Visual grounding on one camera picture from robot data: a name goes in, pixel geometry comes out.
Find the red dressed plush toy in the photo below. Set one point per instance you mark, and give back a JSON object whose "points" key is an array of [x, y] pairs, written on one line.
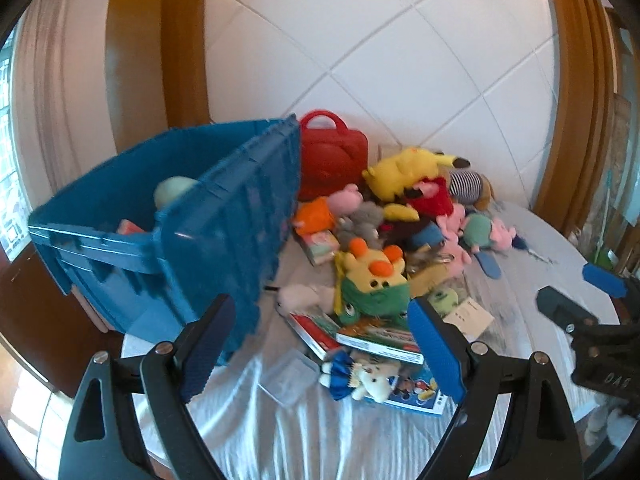
{"points": [[432, 200]]}

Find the grey plush toy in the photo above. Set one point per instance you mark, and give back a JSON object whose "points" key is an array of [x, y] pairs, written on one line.
{"points": [[360, 220]]}

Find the yellow green wipes packet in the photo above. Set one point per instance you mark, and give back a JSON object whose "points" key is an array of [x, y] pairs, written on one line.
{"points": [[427, 280]]}

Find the blue plastic crate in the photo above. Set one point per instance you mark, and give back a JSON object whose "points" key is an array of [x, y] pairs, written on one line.
{"points": [[220, 240]]}

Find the white curtain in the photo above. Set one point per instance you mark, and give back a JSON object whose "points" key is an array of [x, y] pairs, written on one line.
{"points": [[60, 75]]}

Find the window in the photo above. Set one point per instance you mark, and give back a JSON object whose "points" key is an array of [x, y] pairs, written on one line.
{"points": [[10, 160]]}

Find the dark wooden cabinet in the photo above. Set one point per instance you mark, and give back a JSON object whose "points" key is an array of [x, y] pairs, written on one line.
{"points": [[50, 320]]}

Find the mint green plush pillow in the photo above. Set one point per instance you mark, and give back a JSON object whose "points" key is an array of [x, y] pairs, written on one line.
{"points": [[172, 192]]}

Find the green and red flat box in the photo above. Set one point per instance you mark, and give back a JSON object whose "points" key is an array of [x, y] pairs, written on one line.
{"points": [[380, 342]]}

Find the dark blue plush toy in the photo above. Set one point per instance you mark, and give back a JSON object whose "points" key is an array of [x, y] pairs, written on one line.
{"points": [[429, 235]]}

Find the white bear doll blue dress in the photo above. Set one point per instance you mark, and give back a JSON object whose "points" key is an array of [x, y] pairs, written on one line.
{"points": [[367, 380]]}

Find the small green monster plush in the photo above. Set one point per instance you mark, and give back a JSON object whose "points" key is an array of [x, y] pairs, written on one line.
{"points": [[445, 301]]}

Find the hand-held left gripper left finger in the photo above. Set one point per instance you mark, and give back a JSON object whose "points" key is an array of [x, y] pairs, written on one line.
{"points": [[207, 350]]}

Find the dark blue key pouch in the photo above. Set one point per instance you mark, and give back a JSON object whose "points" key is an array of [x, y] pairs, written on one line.
{"points": [[519, 242]]}

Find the wooden door frame post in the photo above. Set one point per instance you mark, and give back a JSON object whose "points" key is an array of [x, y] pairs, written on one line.
{"points": [[155, 45], [575, 100]]}

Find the pink pig plush toy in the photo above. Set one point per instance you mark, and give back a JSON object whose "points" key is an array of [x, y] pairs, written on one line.
{"points": [[452, 220]]}

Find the brown dog plush striped shirt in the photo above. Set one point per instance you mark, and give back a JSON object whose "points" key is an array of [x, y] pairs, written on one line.
{"points": [[470, 187]]}

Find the red plastic carry case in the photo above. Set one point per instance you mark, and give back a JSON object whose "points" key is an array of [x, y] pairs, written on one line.
{"points": [[330, 160]]}

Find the pastel tissue box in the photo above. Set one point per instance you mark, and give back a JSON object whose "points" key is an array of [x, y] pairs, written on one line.
{"points": [[320, 247]]}

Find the cloth-covered round desktop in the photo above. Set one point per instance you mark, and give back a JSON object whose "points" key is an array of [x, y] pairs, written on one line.
{"points": [[300, 440]]}

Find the pink tissue pack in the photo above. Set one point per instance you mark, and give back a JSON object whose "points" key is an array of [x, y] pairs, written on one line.
{"points": [[131, 227]]}

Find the yellow chick plush green suit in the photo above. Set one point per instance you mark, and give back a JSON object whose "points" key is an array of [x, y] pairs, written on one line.
{"points": [[372, 285]]}

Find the round pink plush toy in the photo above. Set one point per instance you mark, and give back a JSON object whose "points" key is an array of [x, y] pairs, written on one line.
{"points": [[457, 260]]}

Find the teal and pink plush toy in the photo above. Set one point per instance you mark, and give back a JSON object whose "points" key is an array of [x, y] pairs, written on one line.
{"points": [[482, 230]]}

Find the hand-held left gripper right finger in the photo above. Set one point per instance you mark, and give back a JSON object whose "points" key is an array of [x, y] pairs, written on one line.
{"points": [[437, 345]]}

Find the yellow mouse plush toy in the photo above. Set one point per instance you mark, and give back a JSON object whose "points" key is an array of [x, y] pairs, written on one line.
{"points": [[400, 172]]}

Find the pink pig plush orange dress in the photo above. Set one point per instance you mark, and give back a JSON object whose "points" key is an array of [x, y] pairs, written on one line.
{"points": [[320, 212]]}

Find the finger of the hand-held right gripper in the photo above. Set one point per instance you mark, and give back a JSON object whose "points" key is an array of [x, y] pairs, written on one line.
{"points": [[605, 278], [565, 307]]}

